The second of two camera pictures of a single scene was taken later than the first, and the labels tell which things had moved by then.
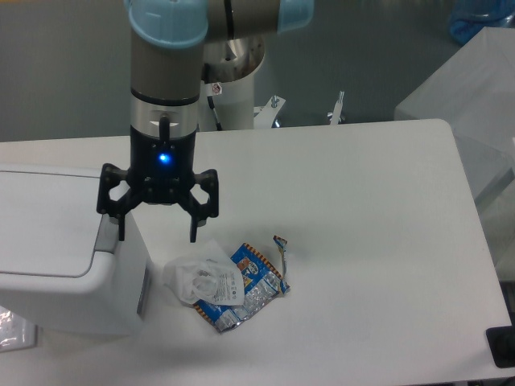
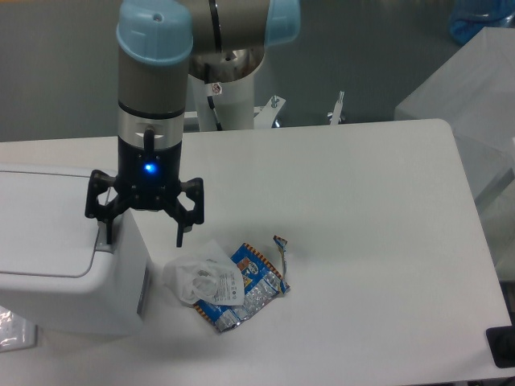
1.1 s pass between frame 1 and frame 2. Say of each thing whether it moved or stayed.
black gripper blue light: moved
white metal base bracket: stayed
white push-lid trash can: stayed
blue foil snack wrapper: stayed
